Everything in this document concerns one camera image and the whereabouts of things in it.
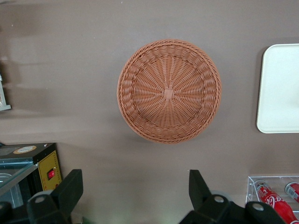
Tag cream plastic tray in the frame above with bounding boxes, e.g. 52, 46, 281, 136
256, 43, 299, 134

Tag tray with pastries right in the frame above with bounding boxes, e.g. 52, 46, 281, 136
0, 70, 12, 113

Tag black glass food warmer cabinet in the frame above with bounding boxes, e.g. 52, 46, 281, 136
0, 143, 63, 210

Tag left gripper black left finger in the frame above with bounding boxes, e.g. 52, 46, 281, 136
26, 169, 84, 224

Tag clear acrylic bottle rack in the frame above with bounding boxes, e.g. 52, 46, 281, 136
245, 176, 299, 224

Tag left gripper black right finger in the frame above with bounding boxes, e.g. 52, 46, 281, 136
179, 169, 245, 224

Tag red cola bottle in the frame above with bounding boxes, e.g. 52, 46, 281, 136
254, 181, 299, 224
284, 182, 299, 203

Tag round brown wicker basket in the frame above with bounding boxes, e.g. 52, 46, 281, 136
116, 39, 222, 145

